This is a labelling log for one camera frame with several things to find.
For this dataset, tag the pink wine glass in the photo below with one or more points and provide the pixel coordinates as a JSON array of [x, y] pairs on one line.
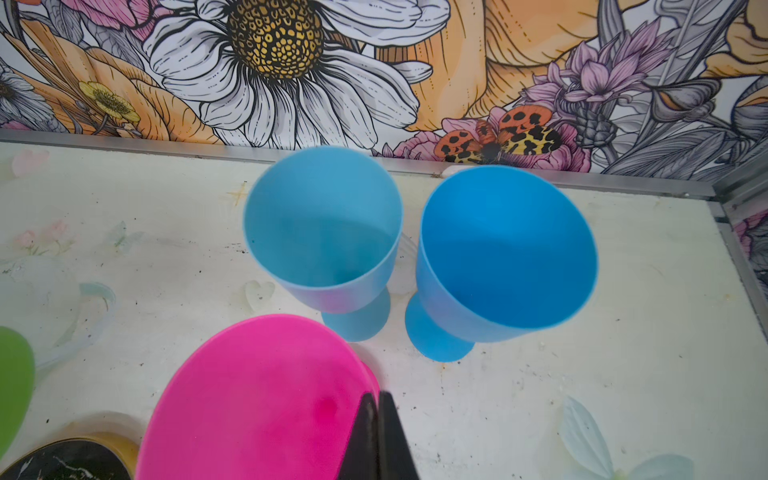
[[271, 397]]

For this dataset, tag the blue wine glass front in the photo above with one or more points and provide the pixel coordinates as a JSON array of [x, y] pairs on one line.
[[325, 223]]

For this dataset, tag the blue wine glass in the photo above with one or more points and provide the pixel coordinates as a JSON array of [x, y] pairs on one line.
[[501, 253], [325, 223]]

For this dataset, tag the gold wire glass rack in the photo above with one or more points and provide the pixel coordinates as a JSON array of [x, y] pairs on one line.
[[96, 456]]

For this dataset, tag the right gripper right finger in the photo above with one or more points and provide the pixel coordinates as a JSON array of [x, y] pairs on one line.
[[394, 458]]

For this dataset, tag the green wine glass front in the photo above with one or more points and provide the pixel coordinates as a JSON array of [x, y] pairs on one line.
[[17, 384]]

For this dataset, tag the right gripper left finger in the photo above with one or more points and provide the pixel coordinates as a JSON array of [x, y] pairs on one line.
[[360, 459]]

